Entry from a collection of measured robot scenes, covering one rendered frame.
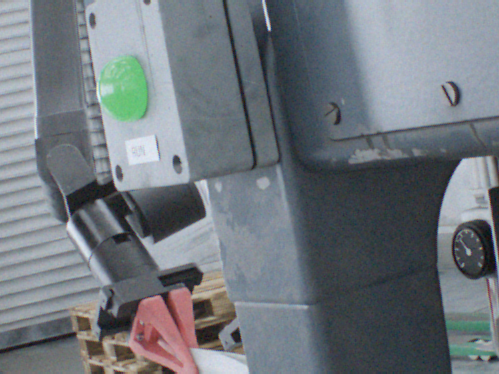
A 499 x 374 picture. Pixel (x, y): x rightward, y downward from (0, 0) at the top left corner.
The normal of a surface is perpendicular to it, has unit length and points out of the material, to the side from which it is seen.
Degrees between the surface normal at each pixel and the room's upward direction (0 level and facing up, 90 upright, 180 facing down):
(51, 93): 49
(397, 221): 90
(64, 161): 55
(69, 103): 42
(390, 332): 90
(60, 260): 87
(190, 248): 89
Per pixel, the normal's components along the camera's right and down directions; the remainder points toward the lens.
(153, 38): -0.84, 0.19
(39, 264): 0.52, -0.03
